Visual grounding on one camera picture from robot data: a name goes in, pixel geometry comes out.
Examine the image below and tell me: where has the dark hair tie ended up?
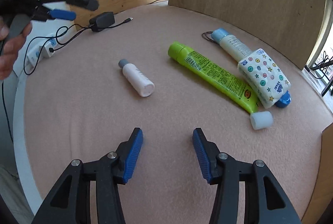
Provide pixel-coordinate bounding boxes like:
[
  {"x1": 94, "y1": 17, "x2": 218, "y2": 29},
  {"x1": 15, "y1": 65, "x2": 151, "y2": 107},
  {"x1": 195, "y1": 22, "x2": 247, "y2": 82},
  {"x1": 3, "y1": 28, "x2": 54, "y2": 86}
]
[{"x1": 201, "y1": 31, "x2": 221, "y2": 45}]

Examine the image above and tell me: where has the black power adapter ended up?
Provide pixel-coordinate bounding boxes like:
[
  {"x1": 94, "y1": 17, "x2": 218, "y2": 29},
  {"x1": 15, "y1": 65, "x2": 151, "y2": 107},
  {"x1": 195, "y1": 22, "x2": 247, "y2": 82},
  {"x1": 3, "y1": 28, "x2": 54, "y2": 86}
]
[{"x1": 89, "y1": 12, "x2": 115, "y2": 32}]

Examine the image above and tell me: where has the button-pattern tissue pack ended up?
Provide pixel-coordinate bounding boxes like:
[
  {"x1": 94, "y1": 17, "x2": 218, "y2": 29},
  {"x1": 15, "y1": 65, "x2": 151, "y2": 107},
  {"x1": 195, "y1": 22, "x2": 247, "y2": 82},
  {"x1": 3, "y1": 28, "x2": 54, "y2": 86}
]
[{"x1": 238, "y1": 48, "x2": 291, "y2": 109}]

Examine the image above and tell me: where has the white tube with blue cap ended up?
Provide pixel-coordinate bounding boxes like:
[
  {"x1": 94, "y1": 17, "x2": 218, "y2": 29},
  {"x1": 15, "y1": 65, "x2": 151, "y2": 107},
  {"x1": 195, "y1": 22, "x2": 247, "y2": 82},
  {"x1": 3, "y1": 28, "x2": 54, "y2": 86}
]
[{"x1": 211, "y1": 28, "x2": 252, "y2": 62}]

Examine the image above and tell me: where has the small white pink bottle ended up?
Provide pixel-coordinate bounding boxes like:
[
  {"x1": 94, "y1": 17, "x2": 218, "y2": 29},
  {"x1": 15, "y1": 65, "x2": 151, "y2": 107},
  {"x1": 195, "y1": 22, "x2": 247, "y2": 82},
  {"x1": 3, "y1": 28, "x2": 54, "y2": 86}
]
[{"x1": 119, "y1": 59, "x2": 155, "y2": 97}]

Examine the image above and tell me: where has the person's left hand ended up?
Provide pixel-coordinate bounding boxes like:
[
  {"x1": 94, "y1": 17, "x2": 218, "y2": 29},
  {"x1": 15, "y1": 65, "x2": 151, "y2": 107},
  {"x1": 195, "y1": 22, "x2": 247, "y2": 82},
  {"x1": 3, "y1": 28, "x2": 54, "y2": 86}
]
[{"x1": 1, "y1": 23, "x2": 32, "y2": 80}]

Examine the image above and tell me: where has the cardboard box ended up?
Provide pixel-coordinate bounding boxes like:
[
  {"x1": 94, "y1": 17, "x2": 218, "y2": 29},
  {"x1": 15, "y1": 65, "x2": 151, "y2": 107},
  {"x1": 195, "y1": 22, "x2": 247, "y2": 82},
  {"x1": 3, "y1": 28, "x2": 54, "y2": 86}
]
[{"x1": 301, "y1": 124, "x2": 332, "y2": 223}]

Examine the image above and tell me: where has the green cream tube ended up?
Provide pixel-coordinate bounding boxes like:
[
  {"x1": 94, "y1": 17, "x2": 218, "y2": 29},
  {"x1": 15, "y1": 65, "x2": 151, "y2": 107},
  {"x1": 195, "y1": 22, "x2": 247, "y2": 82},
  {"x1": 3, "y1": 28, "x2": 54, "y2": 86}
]
[{"x1": 168, "y1": 41, "x2": 274, "y2": 130}]

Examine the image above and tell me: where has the white power strip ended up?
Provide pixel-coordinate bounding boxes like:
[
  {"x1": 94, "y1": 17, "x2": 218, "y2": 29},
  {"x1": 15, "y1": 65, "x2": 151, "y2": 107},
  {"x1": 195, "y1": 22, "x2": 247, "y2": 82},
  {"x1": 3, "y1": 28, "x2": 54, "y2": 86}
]
[{"x1": 26, "y1": 34, "x2": 58, "y2": 67}]

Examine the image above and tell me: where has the black USB charging cable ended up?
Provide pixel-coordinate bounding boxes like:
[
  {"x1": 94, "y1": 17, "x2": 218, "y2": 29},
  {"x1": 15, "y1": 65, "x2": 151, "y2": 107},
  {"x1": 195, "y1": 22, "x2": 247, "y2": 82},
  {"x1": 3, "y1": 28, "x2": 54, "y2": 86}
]
[{"x1": 23, "y1": 0, "x2": 170, "y2": 77}]

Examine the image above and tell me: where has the black tripod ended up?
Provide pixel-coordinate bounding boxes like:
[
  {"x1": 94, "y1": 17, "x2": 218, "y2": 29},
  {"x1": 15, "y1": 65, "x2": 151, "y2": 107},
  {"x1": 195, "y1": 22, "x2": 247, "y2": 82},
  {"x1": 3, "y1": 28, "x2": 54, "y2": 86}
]
[{"x1": 305, "y1": 51, "x2": 332, "y2": 97}]

